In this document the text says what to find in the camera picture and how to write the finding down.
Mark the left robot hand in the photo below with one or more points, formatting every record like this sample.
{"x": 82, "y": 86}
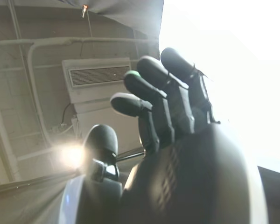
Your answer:
{"x": 189, "y": 175}

